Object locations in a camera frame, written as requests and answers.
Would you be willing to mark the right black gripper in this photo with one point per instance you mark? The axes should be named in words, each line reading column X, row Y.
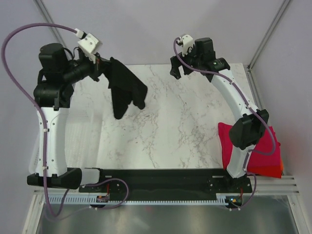
column 174, row 71

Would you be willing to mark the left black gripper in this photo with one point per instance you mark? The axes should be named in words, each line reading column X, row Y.
column 99, row 68

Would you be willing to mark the black t shirt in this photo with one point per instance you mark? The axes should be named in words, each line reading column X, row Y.
column 126, row 88

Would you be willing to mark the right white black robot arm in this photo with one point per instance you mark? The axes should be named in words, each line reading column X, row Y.
column 251, row 123

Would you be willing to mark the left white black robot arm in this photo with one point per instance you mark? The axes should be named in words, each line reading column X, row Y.
column 53, row 93

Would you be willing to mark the white plastic basket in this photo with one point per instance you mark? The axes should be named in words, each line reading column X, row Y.
column 70, row 142

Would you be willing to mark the magenta folded t shirt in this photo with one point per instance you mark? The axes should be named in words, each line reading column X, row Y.
column 257, row 160

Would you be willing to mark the orange folded t shirt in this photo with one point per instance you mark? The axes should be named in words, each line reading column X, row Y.
column 281, row 165

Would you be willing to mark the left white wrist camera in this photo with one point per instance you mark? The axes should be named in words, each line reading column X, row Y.
column 89, row 44

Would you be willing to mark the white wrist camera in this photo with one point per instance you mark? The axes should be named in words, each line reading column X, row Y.
column 187, row 43
column 89, row 44

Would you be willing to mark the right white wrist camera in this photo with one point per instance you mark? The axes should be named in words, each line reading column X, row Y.
column 187, row 43

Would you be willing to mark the left aluminium frame post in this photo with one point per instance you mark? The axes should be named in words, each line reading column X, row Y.
column 48, row 19

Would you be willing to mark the aluminium frame post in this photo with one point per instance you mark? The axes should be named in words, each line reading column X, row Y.
column 269, row 32
column 48, row 19

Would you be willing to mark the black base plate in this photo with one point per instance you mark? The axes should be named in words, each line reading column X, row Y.
column 168, row 183

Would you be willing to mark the right aluminium frame post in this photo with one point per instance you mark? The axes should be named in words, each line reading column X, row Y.
column 269, row 32

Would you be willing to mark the white slotted cable duct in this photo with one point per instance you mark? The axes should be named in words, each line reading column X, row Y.
column 94, row 199

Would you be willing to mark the aluminium rail profile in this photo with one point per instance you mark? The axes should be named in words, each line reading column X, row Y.
column 264, row 186

